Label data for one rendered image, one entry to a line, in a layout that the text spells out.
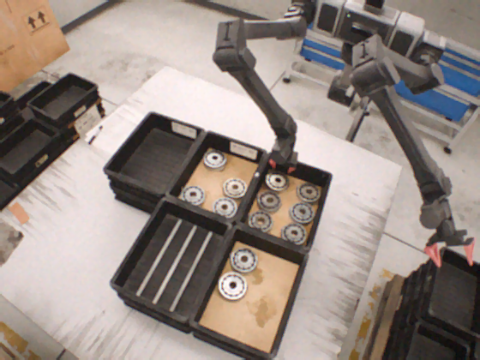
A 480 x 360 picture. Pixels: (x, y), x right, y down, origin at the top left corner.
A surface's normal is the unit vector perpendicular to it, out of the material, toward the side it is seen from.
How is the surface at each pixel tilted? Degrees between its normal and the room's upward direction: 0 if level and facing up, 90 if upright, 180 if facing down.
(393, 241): 0
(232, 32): 51
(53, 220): 0
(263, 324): 0
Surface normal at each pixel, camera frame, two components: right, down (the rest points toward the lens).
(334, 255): 0.07, -0.59
